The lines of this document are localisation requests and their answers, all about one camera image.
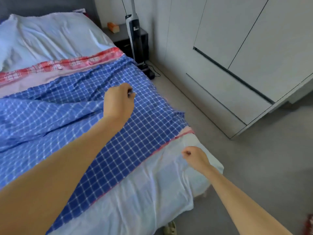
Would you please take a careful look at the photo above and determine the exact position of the small orange object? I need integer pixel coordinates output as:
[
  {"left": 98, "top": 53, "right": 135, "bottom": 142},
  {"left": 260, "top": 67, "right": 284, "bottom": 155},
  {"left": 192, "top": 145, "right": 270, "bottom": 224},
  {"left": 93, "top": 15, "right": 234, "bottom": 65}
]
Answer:
[{"left": 107, "top": 22, "right": 121, "bottom": 34}]

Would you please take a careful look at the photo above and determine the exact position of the thin black cable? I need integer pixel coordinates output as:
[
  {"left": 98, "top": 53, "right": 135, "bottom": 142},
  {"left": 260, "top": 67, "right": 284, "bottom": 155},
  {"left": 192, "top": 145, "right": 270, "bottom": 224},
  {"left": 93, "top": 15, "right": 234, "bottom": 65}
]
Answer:
[{"left": 146, "top": 58, "right": 163, "bottom": 79}]

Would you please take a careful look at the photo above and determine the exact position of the dark nightstand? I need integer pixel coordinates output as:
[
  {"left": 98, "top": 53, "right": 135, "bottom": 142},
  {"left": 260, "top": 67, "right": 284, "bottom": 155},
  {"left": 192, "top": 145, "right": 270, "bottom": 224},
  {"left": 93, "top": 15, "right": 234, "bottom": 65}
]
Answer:
[{"left": 103, "top": 24, "right": 150, "bottom": 65}]

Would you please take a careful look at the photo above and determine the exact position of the blue checked cloth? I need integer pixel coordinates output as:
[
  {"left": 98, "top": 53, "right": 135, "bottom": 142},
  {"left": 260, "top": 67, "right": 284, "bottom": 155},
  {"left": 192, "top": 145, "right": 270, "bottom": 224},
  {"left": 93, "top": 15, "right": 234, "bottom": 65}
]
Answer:
[{"left": 0, "top": 55, "right": 189, "bottom": 234}]

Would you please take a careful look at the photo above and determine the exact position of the person's right forearm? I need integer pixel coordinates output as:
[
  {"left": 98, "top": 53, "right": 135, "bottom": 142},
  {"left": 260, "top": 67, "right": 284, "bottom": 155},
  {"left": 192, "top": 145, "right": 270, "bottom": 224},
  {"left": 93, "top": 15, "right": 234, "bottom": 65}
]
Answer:
[{"left": 200, "top": 164, "right": 294, "bottom": 235}]

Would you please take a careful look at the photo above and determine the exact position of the person's left hand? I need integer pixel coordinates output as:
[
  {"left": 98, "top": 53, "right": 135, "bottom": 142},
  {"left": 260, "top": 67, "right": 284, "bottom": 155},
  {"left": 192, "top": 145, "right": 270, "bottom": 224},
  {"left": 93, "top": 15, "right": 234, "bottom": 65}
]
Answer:
[{"left": 102, "top": 84, "right": 137, "bottom": 128}]

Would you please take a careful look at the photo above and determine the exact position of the grey padded headboard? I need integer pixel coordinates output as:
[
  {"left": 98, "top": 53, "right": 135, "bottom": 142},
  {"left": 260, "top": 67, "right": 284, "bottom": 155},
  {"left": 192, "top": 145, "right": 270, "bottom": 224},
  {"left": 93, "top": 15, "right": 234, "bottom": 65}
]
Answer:
[{"left": 0, "top": 0, "right": 101, "bottom": 25}]

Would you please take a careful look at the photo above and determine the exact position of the white pillow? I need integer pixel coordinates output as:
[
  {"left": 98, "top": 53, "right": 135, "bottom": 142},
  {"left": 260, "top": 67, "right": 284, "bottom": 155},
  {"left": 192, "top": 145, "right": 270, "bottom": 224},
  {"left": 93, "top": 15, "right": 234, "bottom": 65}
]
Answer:
[{"left": 0, "top": 12, "right": 116, "bottom": 72}]

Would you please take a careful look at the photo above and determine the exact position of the person's right hand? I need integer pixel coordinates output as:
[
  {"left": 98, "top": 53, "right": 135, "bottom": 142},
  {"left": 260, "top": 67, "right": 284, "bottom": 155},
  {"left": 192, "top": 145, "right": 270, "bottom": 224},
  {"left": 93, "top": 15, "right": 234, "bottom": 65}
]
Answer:
[{"left": 181, "top": 146, "right": 212, "bottom": 174}]

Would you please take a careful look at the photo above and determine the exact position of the person's left forearm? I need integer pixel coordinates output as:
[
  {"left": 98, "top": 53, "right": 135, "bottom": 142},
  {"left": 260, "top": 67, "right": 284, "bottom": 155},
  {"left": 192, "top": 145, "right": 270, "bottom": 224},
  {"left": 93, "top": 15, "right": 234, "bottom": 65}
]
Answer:
[{"left": 0, "top": 115, "right": 127, "bottom": 235}]

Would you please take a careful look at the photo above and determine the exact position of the olive sandal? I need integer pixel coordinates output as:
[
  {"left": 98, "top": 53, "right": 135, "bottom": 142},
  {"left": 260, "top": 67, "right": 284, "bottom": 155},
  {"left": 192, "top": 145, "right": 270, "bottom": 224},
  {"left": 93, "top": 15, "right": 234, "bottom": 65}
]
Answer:
[{"left": 163, "top": 220, "right": 178, "bottom": 235}]

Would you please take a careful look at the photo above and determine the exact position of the white wardrobe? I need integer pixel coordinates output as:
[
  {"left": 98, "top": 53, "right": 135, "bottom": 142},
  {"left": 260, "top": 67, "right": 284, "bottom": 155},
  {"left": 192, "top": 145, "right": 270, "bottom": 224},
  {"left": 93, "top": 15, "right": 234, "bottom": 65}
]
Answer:
[{"left": 134, "top": 0, "right": 313, "bottom": 140}]

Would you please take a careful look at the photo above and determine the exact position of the black white standing device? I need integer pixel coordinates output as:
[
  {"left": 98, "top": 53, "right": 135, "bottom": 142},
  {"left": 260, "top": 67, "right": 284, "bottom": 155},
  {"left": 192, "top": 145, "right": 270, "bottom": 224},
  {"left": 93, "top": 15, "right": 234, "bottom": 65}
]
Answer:
[{"left": 124, "top": 0, "right": 156, "bottom": 80}]

